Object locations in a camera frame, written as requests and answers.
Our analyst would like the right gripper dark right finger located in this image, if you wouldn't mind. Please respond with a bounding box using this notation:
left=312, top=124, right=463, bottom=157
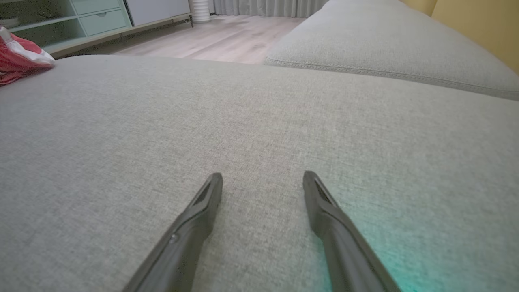
left=302, top=170, right=402, bottom=292

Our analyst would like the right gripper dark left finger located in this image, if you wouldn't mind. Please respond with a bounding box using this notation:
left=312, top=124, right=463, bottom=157
left=122, top=172, right=224, bottom=292

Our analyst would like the red white basketball jersey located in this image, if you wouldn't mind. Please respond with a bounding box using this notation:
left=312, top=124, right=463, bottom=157
left=0, top=26, right=56, bottom=86

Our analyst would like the large grey sofa seat cushion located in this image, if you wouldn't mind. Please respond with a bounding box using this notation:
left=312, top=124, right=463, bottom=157
left=0, top=55, right=519, bottom=292

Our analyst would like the long narrow grey seat cushion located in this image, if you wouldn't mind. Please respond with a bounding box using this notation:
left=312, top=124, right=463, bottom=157
left=264, top=0, right=519, bottom=101

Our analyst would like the white ribbed plant pot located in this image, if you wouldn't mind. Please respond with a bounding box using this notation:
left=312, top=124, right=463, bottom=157
left=189, top=0, right=212, bottom=23

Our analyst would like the mint green white cabinet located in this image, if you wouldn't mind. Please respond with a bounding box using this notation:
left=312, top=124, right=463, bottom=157
left=0, top=0, right=193, bottom=58

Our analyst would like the grey pleated curtain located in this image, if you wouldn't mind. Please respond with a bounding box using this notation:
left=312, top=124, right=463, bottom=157
left=212, top=0, right=330, bottom=18

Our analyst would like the yellow sofa backrest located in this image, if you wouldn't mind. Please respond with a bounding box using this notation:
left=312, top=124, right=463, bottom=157
left=399, top=0, right=519, bottom=74

